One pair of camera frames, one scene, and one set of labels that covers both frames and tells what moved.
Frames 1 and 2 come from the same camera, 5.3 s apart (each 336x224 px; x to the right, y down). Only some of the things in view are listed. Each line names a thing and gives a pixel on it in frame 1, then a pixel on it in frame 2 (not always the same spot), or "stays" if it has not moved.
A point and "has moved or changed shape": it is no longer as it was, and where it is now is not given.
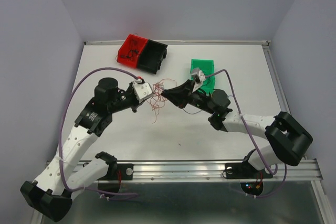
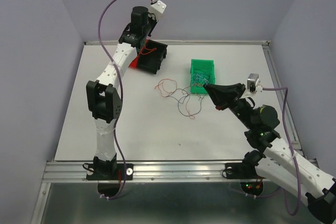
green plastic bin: [207, 66] stays
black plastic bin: [150, 56] stays
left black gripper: [137, 104] to [154, 22]
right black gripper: [180, 94] to [223, 95]
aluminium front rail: [213, 171] stays
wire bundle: [157, 100] has moved or changed shape
